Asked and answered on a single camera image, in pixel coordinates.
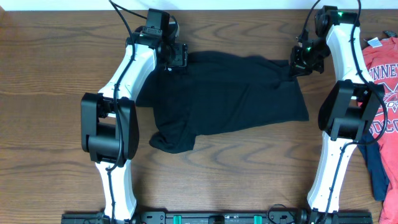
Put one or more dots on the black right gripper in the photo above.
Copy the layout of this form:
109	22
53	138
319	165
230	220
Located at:
298	68

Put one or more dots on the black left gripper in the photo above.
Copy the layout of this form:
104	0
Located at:
181	55

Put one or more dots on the black polo shirt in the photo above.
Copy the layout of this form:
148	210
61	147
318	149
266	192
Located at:
219	93

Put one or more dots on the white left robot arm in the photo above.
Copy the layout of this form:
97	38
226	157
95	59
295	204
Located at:
109	126

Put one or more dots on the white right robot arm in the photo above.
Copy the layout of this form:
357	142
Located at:
349	109

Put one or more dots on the red printed t-shirt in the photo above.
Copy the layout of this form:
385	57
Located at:
381	63

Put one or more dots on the navy blue garment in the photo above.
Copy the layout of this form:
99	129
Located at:
379	178

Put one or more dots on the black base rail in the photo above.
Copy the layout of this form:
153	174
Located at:
273	216

